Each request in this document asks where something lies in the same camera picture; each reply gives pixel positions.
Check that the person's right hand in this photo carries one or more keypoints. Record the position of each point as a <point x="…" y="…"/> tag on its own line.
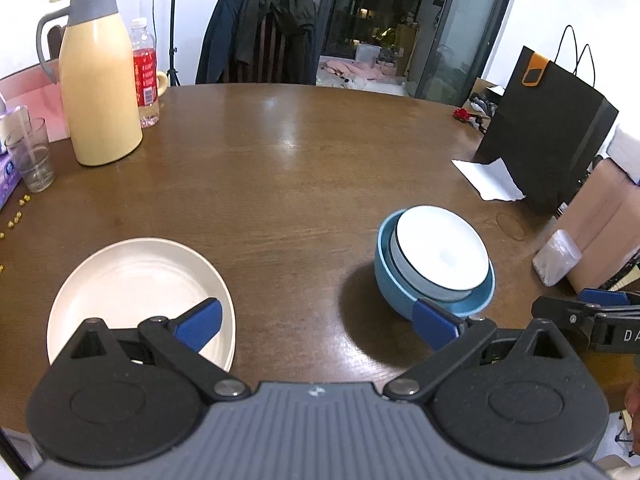
<point x="636" y="410"/>

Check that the black tripod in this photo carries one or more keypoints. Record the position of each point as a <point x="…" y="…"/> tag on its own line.
<point x="174" y="20"/>

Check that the white cloth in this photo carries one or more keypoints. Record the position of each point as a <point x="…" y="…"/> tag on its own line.
<point x="627" y="150"/>

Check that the yellow thermos jug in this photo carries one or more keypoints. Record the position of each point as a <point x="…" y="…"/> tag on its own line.
<point x="100" y="100"/>

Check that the white plush dog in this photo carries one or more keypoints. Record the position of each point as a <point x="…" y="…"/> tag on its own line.
<point x="380" y="87"/>

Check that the cream ribbed plate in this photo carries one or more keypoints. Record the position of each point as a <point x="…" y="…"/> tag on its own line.
<point x="130" y="285"/>

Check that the blue bowl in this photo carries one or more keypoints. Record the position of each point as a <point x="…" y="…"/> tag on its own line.
<point x="400" y="295"/>

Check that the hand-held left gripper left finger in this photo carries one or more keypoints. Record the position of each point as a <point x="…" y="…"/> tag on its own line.
<point x="200" y="322"/>

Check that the open cardboard box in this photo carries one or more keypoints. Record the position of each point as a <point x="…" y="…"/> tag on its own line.
<point x="480" y="91"/>

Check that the scattered yellow crumbs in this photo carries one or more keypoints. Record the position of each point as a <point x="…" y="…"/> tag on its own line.
<point x="18" y="217"/>

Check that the yellow bear mug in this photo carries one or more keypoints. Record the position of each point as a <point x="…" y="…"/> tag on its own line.
<point x="162" y="82"/>

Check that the red label water bottle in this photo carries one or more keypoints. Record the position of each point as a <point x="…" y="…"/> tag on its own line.
<point x="145" y="75"/>

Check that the red ribbon bow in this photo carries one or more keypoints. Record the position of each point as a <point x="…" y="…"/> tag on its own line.
<point x="462" y="114"/>

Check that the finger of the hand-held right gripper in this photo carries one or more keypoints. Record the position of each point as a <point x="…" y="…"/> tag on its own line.
<point x="560" y="310"/>
<point x="605" y="297"/>

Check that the tan cardboard box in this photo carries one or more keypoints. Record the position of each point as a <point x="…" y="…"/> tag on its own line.
<point x="600" y="220"/>

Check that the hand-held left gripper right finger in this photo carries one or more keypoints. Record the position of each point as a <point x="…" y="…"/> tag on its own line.
<point x="435" y="322"/>

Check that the pink paper bag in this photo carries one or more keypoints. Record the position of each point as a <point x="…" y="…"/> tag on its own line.
<point x="35" y="95"/>

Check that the white paper sheet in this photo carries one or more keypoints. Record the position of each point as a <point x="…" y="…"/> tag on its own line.
<point x="485" y="177"/>

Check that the clear plastic packet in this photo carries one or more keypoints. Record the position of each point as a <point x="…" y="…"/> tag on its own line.
<point x="555" y="260"/>

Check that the clear storage box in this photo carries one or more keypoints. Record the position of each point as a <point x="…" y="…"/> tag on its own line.
<point x="368" y="52"/>

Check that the glass sliding door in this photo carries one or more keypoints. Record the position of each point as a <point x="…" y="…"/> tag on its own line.
<point x="450" y="60"/>

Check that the clear glass cup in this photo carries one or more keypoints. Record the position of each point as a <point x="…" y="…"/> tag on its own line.
<point x="30" y="160"/>

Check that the black paper bag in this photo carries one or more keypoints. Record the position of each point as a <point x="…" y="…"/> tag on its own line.
<point x="540" y="150"/>

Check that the purple tissue pack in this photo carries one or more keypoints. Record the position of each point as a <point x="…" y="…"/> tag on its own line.
<point x="10" y="180"/>

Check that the dark blue jacket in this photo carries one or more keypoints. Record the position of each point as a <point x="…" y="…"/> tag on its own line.
<point x="220" y="45"/>

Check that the pink blanket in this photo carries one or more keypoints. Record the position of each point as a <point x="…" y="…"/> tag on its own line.
<point x="350" y="67"/>

